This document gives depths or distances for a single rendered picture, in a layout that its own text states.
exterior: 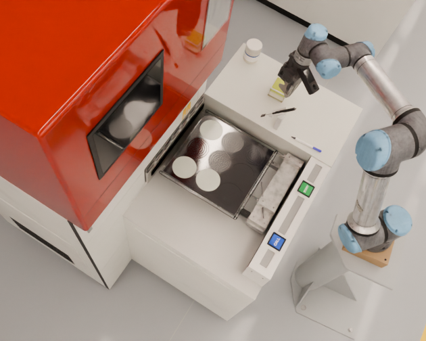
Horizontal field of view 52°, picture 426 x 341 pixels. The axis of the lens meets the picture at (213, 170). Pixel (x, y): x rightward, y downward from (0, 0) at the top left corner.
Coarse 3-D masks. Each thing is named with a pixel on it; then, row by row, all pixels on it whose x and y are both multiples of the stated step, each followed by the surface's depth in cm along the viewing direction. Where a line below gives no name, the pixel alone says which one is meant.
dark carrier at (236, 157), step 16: (224, 128) 192; (192, 144) 187; (208, 144) 188; (224, 144) 189; (240, 144) 190; (256, 144) 191; (208, 160) 185; (224, 160) 186; (240, 160) 187; (256, 160) 188; (176, 176) 180; (192, 176) 181; (224, 176) 183; (240, 176) 184; (256, 176) 184; (208, 192) 179; (224, 192) 180; (240, 192) 180; (224, 208) 177
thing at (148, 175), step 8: (200, 104) 191; (192, 112) 189; (200, 112) 198; (192, 120) 195; (184, 128) 187; (176, 136) 183; (168, 144) 181; (176, 144) 191; (168, 152) 187; (160, 160) 185; (152, 168) 177; (152, 176) 183
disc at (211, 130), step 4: (208, 120) 193; (212, 120) 193; (204, 124) 192; (208, 124) 192; (212, 124) 192; (216, 124) 193; (220, 124) 193; (200, 128) 191; (204, 128) 191; (208, 128) 191; (212, 128) 192; (216, 128) 192; (220, 128) 192; (200, 132) 190; (204, 132) 190; (208, 132) 191; (212, 132) 191; (216, 132) 191; (220, 132) 191; (204, 136) 190; (208, 136) 190; (212, 136) 190; (216, 136) 190; (220, 136) 190
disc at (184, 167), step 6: (186, 156) 184; (174, 162) 183; (180, 162) 183; (186, 162) 183; (192, 162) 184; (174, 168) 181; (180, 168) 182; (186, 168) 182; (192, 168) 182; (180, 174) 181; (186, 174) 181; (192, 174) 181
